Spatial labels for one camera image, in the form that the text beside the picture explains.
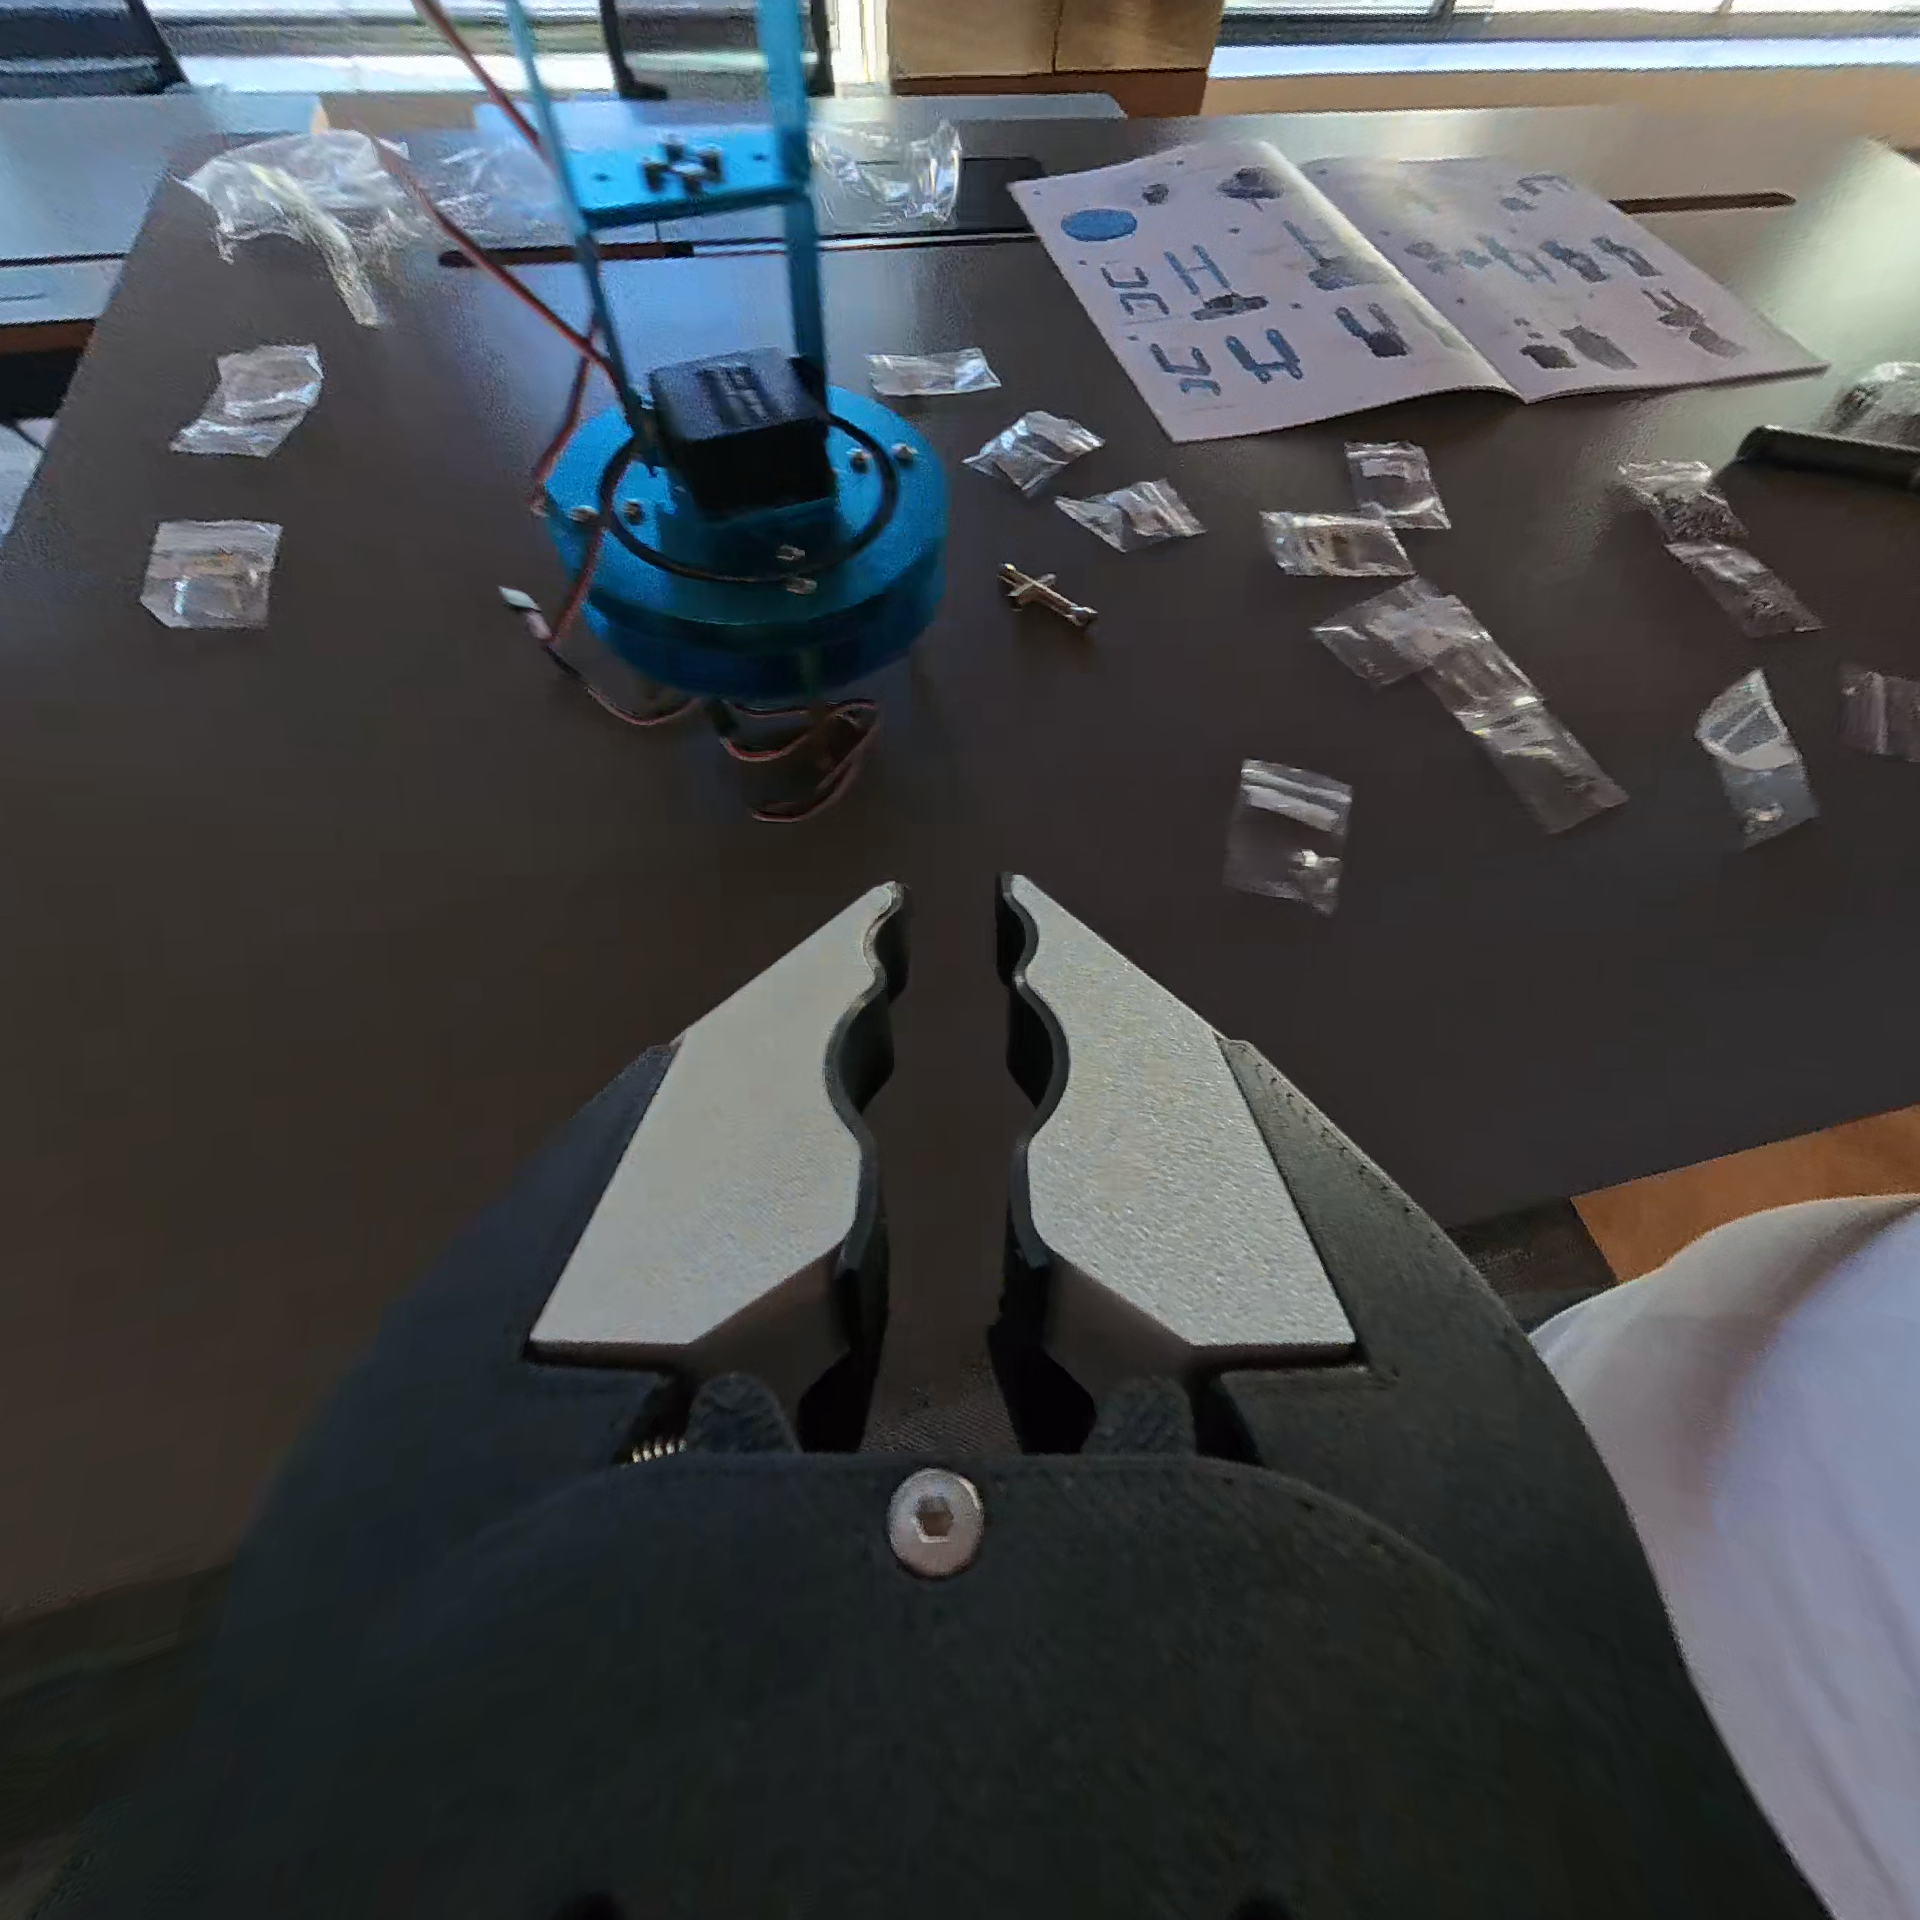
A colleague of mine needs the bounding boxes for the dark desk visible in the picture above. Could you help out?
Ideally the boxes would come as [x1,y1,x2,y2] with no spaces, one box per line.
[0,95,1920,1652]

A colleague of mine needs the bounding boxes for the crumpled clear plastic wrap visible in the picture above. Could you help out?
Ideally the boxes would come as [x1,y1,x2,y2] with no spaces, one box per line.
[805,116,966,230]
[176,125,448,330]

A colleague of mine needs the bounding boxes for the black mesh office chair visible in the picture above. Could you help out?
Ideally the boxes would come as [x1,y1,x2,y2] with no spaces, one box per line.
[598,0,835,102]

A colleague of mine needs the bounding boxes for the scatter of small parts bags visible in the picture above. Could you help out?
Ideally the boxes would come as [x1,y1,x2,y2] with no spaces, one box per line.
[138,342,1920,917]

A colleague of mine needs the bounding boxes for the red black servo cable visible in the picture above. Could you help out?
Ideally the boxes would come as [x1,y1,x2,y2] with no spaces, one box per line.
[404,0,890,829]

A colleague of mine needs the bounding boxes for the grey desk with wooden edge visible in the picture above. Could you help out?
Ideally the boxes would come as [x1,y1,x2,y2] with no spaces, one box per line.
[0,95,329,358]

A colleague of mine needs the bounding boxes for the black seat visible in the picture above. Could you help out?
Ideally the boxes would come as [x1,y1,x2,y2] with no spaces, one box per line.
[1436,1200,1624,1329]

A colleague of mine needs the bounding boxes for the brown cardboard box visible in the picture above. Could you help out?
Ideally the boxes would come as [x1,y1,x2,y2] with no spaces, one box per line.
[888,0,1219,121]

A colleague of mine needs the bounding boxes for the large glass window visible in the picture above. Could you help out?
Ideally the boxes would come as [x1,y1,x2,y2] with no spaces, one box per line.
[1217,0,1920,75]

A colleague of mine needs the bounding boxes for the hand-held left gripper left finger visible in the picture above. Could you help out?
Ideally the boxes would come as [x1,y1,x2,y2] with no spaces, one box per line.
[529,883,914,1455]

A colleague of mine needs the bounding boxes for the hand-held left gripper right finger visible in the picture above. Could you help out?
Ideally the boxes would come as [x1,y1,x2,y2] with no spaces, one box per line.
[991,873,1362,1457]

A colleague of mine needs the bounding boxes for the open instruction booklet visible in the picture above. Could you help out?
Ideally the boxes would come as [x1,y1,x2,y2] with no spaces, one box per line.
[1005,138,1833,448]

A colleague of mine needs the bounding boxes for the black metal bar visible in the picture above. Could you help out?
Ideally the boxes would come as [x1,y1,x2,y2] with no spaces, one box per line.
[1728,423,1920,492]

